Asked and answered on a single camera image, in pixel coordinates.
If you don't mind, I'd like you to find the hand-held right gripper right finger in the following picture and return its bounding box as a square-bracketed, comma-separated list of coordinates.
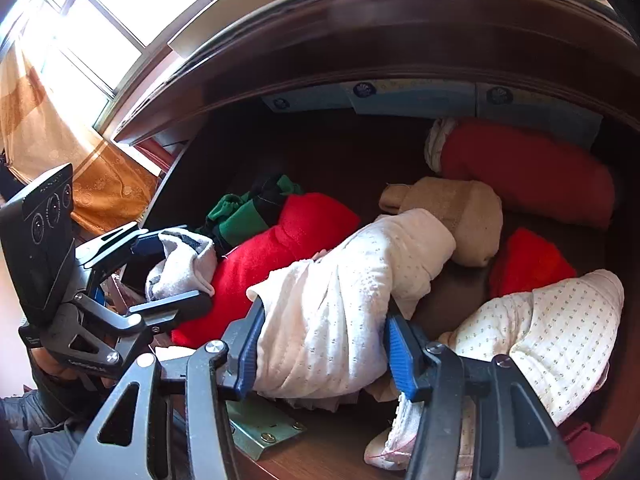
[385, 312, 583, 480]

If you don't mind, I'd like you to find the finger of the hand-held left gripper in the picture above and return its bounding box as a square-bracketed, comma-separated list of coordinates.
[74, 224, 168, 278]
[111, 290, 215, 337]

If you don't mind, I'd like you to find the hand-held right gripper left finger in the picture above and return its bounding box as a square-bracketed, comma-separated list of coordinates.
[62, 300, 268, 480]

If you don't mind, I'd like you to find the white grey underwear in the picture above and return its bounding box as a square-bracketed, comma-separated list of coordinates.
[145, 227, 218, 303]

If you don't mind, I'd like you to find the white dotted underwear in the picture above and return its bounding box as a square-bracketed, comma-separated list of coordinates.
[247, 208, 457, 401]
[440, 269, 626, 428]

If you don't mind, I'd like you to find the green black underwear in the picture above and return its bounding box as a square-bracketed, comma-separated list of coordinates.
[195, 174, 305, 256]

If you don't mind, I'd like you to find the large red underwear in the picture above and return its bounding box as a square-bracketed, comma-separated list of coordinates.
[170, 192, 362, 350]

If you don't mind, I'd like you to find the beige underwear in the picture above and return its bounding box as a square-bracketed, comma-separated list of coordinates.
[378, 176, 503, 267]

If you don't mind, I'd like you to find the red knit underwear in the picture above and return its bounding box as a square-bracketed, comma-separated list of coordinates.
[489, 227, 578, 300]

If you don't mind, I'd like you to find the dark wooden drawer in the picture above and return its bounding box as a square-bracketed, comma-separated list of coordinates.
[112, 75, 640, 480]

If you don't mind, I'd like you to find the dark red white-banded underwear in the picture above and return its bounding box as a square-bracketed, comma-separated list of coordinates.
[424, 116, 617, 231]

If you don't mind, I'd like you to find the person's left hand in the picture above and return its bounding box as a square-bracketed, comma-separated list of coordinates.
[31, 347, 117, 392]

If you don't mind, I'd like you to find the white textured cloth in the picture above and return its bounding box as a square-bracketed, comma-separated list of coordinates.
[363, 392, 423, 472]

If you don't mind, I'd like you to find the orange striped curtain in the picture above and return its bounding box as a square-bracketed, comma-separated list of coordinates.
[0, 40, 161, 236]

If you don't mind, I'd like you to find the dark red cloth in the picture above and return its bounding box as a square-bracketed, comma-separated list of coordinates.
[557, 420, 621, 480]

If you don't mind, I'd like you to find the sliding glass window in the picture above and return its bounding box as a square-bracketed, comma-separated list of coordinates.
[0, 0, 211, 106]

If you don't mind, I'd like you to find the metal bracket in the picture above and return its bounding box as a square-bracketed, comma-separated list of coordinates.
[225, 397, 307, 461]

